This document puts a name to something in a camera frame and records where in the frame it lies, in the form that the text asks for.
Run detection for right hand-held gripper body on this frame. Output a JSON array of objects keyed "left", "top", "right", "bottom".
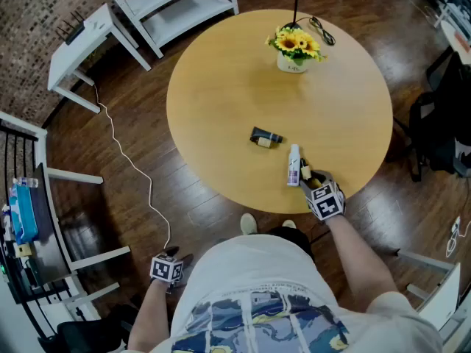
[{"left": 304, "top": 180, "right": 347, "bottom": 221}]

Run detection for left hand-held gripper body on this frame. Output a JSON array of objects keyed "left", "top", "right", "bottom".
[{"left": 149, "top": 254, "right": 184, "bottom": 285}]

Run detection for white tube with purple label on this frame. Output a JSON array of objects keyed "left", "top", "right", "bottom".
[{"left": 286, "top": 143, "right": 302, "bottom": 187}]

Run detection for black cosmetic tube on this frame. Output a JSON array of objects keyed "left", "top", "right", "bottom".
[{"left": 249, "top": 126, "right": 283, "bottom": 145}]

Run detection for person's right forearm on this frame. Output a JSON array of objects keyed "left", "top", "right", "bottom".
[{"left": 325, "top": 213, "right": 400, "bottom": 319}]

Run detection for person's left forearm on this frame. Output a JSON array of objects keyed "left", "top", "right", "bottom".
[{"left": 127, "top": 278, "right": 177, "bottom": 353}]

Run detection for person's black trousers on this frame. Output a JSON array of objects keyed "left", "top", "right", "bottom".
[{"left": 266, "top": 226, "right": 316, "bottom": 260}]

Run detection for person's left beige shoe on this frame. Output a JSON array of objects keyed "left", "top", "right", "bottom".
[{"left": 239, "top": 213, "right": 258, "bottom": 236}]

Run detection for person's printed beige shirt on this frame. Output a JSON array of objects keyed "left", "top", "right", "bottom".
[{"left": 149, "top": 233, "right": 445, "bottom": 353}]

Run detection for black padded chair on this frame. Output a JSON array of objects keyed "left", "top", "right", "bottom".
[{"left": 38, "top": 303, "right": 139, "bottom": 353}]

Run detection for sunflower bouquet in white pot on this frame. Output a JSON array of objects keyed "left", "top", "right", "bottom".
[{"left": 265, "top": 26, "right": 328, "bottom": 74}]

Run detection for blue tissue box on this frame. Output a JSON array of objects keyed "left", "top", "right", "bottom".
[{"left": 9, "top": 182, "right": 40, "bottom": 245}]

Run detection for clear water bottle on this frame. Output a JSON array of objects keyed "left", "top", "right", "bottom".
[{"left": 13, "top": 176, "right": 40, "bottom": 189}]

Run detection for round white table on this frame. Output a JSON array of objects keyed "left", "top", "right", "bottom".
[{"left": 439, "top": 20, "right": 471, "bottom": 65}]

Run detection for black railing with white top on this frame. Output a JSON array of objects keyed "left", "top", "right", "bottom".
[{"left": 0, "top": 110, "right": 49, "bottom": 198}]

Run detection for white monitor desk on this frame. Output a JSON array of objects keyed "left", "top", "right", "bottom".
[{"left": 433, "top": 0, "right": 471, "bottom": 32}]

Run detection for black monitor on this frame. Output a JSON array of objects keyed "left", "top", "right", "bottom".
[{"left": 447, "top": 0, "right": 471, "bottom": 43}]

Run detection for white side table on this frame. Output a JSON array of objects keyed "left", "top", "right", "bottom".
[{"left": 47, "top": 2, "right": 152, "bottom": 114}]

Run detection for white shelf unit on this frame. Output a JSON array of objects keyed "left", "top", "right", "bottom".
[{"left": 96, "top": 0, "right": 240, "bottom": 59}]

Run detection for black router with antennas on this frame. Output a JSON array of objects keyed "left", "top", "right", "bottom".
[{"left": 55, "top": 11, "right": 86, "bottom": 46}]

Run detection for white floor cable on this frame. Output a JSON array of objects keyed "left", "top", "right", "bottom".
[{"left": 93, "top": 82, "right": 173, "bottom": 252}]

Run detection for dark desk with white frame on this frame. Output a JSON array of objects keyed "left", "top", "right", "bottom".
[{"left": 29, "top": 162, "right": 132, "bottom": 308}]

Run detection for white power strip with cable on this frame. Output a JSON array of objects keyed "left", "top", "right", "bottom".
[{"left": 445, "top": 215, "right": 471, "bottom": 259}]

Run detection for black lamp cable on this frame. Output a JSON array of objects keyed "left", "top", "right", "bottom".
[{"left": 294, "top": 15, "right": 336, "bottom": 46}]

